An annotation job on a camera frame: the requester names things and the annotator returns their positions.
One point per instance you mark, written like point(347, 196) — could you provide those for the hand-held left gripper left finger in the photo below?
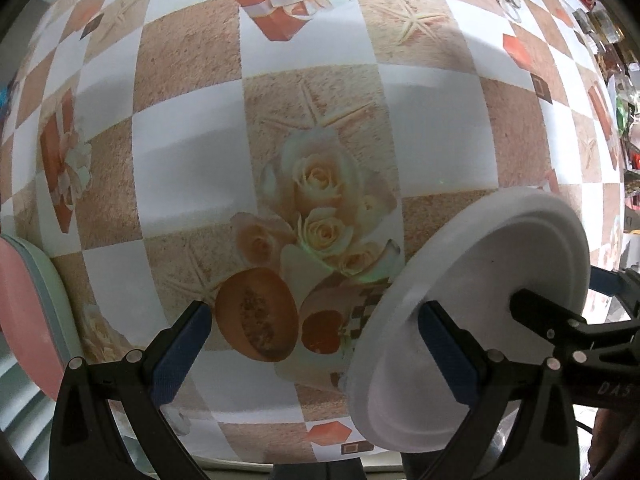
point(187, 345)

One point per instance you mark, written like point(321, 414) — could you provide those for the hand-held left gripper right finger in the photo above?
point(442, 345)

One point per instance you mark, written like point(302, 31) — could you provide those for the person's right forearm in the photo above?
point(605, 445)

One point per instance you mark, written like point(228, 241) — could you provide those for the assorted packaged goods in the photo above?
point(627, 110)

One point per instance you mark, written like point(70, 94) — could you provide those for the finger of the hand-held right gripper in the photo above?
point(615, 285)
point(545, 315)

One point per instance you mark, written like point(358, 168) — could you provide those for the printed checkered tablecloth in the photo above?
point(310, 110)

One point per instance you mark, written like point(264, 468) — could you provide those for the white foam plate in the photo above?
point(500, 250)

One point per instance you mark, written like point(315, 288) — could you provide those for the light green plate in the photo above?
point(70, 320)

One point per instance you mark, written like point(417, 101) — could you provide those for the pink plastic plate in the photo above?
point(20, 310)

